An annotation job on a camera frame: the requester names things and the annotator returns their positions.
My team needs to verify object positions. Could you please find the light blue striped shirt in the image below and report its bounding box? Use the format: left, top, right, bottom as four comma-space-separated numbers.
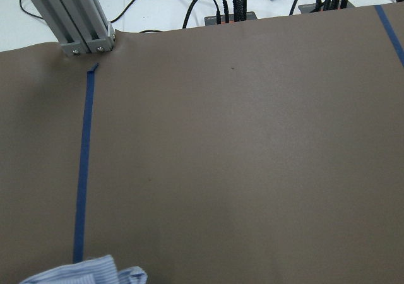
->
21, 255, 148, 283

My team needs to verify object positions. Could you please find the far black USB hub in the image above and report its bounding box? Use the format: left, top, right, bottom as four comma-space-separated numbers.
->
204, 11, 258, 26

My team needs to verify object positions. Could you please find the black usb hub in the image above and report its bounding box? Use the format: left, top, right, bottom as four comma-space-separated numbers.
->
298, 1, 356, 15
204, 11, 258, 26

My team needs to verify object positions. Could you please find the near black USB hub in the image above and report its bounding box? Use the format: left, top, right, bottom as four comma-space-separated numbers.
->
298, 1, 356, 15

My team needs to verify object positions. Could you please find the aluminium camera post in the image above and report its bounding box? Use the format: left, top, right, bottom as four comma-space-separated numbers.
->
31, 0, 115, 56

